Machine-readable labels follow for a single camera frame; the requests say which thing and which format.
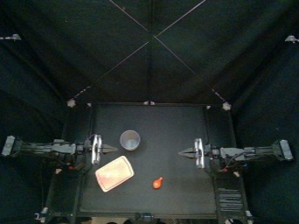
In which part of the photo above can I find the pink rectangular plate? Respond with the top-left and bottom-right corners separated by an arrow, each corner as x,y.
94,155 -> 136,193

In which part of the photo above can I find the orange toy drumstick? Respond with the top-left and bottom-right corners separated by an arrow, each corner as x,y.
152,176 -> 164,190

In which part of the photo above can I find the translucent plastic cup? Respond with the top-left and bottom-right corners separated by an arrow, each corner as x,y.
118,129 -> 141,152

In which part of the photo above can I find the white text label sticker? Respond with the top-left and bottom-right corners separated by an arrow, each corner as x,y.
217,187 -> 244,213

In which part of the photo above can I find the thin diagonal brace wire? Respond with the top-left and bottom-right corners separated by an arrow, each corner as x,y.
70,0 -> 208,100
107,0 -> 226,103

